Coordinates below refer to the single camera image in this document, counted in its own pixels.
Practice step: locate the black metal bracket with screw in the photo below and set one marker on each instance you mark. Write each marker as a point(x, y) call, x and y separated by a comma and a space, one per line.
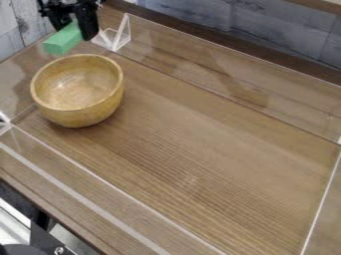
point(56, 241)

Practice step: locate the clear acrylic tray walls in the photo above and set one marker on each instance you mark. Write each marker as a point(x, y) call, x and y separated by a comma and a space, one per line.
point(216, 163)

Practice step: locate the green rectangular block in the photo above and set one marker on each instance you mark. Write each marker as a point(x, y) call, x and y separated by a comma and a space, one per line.
point(62, 40)

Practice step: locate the wooden bowl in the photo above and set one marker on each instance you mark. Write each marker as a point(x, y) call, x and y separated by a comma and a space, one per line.
point(77, 90)

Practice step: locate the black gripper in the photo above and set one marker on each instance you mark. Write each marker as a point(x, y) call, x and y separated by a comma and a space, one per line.
point(57, 10)

